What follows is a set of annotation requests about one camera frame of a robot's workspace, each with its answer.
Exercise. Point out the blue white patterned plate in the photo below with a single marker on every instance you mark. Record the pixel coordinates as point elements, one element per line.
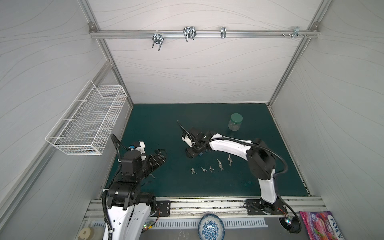
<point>211,227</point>

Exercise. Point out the clear jar green lid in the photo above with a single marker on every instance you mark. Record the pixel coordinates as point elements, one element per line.
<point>235,122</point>

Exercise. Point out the silver key pair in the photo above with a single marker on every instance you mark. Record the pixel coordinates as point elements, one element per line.
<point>230,160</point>

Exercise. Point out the aluminium top crossbar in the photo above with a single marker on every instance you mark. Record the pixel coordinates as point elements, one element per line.
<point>201,34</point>

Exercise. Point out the metal hook clamp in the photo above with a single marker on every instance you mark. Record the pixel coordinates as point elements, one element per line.
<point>223,32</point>

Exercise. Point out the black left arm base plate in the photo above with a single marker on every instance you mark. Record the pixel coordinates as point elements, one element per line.
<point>164,208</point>

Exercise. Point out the pink Fox's candy bag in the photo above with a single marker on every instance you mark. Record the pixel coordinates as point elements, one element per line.
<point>321,226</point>

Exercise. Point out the metal U-bolt clamp middle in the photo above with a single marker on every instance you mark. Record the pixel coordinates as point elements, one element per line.
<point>189,33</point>

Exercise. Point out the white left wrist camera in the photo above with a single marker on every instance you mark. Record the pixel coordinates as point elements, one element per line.
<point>139,146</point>

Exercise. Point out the metal u-bolt clamp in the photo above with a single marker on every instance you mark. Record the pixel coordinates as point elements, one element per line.
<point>189,33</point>
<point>158,39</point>

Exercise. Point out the white wire basket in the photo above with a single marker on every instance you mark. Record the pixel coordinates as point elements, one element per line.
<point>85,127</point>

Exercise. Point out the metal bracket clamp right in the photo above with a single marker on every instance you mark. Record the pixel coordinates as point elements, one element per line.
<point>296,34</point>

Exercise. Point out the white tape roll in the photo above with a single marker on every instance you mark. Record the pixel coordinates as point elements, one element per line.
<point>91,233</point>

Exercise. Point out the metal U-bolt clamp left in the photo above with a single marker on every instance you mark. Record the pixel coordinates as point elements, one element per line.
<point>158,39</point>

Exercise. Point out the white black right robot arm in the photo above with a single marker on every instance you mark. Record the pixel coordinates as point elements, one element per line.
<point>261,161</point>

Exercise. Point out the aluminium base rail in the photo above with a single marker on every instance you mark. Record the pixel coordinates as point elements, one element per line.
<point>233,206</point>

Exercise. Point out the white slotted cable duct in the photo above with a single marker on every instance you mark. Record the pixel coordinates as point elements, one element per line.
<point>173,224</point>

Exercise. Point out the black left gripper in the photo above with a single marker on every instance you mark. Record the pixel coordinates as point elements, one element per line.
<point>161,159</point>

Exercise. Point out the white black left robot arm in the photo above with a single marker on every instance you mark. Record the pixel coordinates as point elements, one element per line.
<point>125,207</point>

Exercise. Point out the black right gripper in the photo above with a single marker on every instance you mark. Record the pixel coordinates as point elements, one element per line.
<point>193,143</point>

